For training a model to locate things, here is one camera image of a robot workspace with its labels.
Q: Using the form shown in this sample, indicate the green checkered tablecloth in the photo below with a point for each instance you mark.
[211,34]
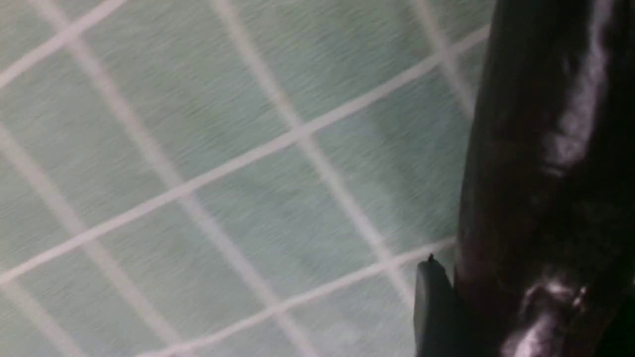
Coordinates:
[228,178]

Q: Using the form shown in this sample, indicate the purple toy eggplant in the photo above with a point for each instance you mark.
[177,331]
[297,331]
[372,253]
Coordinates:
[545,255]

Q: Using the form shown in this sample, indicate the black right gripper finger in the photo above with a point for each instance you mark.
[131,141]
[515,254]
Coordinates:
[434,315]

